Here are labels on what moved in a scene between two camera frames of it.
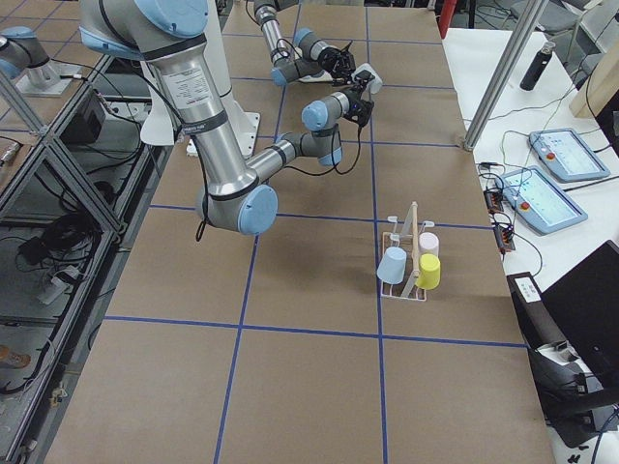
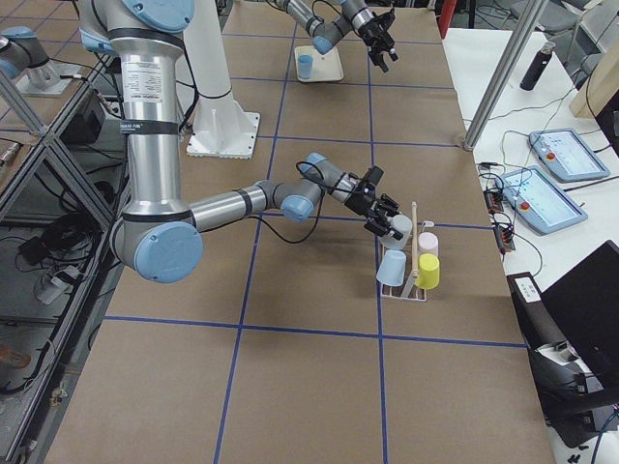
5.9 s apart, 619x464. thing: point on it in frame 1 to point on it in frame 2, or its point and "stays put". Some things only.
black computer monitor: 584,305 stays put
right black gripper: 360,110 to 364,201
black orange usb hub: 493,200 stays put
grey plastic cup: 374,84 to 404,226
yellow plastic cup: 428,276 stays put
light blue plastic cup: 392,266 stays put
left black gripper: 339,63 to 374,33
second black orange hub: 504,239 stays put
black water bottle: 537,67 stays put
